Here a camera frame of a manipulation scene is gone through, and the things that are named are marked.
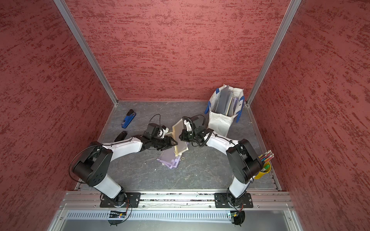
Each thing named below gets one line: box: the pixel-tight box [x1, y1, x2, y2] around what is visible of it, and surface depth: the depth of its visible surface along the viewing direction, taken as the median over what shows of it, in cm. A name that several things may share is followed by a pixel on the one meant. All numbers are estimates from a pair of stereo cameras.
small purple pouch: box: [156, 145, 183, 169], surface depth 89 cm
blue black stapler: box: [121, 109, 137, 129], surface depth 109 cm
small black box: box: [114, 130, 128, 142], surface depth 98 cm
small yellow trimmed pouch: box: [171, 118, 189, 157], surface depth 91 cm
